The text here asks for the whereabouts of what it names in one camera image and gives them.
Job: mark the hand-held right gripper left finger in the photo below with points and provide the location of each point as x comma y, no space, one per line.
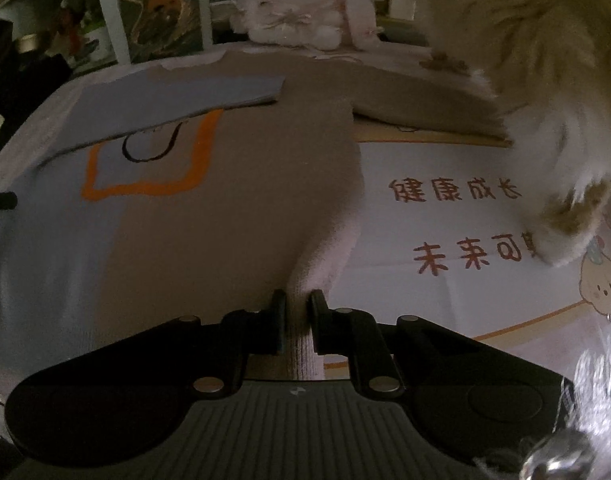
280,332

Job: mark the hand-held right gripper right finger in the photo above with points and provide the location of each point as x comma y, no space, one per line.
316,332

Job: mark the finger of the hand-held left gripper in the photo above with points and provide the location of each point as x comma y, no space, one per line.
0,201

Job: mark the beige and blue knit sweater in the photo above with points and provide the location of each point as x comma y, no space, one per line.
225,200

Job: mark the white printed mat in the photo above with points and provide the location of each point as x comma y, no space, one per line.
435,260

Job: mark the illustrated poster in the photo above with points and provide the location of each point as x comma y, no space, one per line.
160,10

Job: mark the shiny silver tinsel object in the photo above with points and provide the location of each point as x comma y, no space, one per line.
585,410

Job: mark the white pink plush bunny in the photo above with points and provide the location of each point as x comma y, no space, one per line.
300,5

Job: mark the fluffy cream cat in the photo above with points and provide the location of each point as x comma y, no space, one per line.
540,60

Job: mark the white shelf post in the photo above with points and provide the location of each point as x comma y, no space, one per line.
108,15

